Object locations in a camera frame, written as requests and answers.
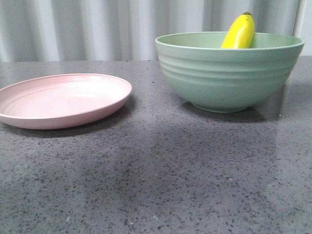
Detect yellow banana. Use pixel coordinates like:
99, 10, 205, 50
221, 12, 255, 49

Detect green ribbed bowl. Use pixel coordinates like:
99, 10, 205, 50
156, 32, 304, 113

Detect pink plate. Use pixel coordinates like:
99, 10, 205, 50
0, 74, 132, 130

